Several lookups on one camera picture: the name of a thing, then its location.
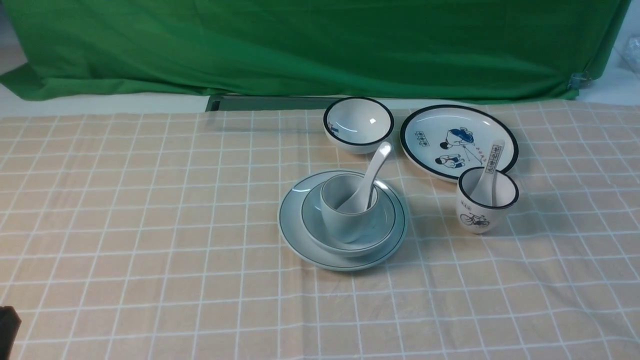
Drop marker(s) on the pale green ceramic spoon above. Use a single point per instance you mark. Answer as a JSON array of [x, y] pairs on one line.
[[367, 177]]

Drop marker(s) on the pale green ceramic cup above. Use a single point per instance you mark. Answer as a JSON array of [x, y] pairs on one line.
[[345, 228]]

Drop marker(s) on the pale green ceramic bowl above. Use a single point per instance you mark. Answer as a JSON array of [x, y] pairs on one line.
[[375, 237]]

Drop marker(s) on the pale green ceramic plate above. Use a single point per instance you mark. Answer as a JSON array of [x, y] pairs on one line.
[[299, 241]]

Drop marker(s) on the white bowl with black rim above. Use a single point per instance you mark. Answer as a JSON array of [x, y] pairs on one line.
[[358, 124]]

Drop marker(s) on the white plate with cartoon print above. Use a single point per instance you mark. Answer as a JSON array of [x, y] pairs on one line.
[[445, 140]]

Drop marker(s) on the green backdrop cloth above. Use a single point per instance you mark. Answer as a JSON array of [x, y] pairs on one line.
[[478, 51]]

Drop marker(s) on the white cup with bicycle print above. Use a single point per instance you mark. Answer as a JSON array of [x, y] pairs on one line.
[[479, 217]]

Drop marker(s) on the white spoon with print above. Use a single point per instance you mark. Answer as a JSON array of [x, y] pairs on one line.
[[485, 189]]

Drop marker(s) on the beige checkered tablecloth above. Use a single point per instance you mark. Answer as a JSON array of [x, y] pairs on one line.
[[154, 236]]

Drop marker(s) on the metal clamp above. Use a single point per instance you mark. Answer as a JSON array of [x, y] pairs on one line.
[[579, 80]]

